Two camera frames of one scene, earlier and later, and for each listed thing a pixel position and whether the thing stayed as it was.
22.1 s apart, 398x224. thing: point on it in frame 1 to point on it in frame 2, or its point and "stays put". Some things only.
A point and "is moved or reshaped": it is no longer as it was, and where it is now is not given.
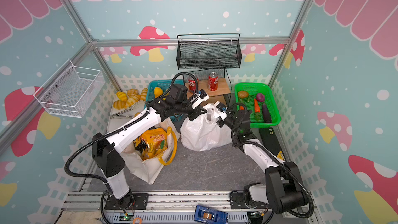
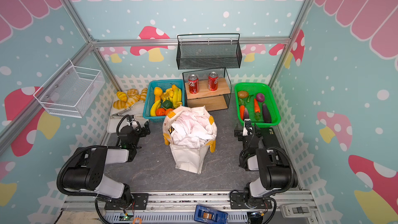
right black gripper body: x=225 y=120 to x=242 y=134
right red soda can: x=213 y=80 stays put
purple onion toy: x=260 y=97 stays put
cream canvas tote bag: x=148 y=170 to x=190 y=159
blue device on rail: x=204 y=215 stays put
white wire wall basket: x=71 y=91 stays put
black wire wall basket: x=209 y=55 stays put
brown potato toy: x=242 y=94 stays put
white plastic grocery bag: x=204 y=133 is moved or reshaped
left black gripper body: x=185 y=108 to x=139 y=134
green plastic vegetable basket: x=265 y=94 stays put
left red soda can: x=192 y=84 stays put
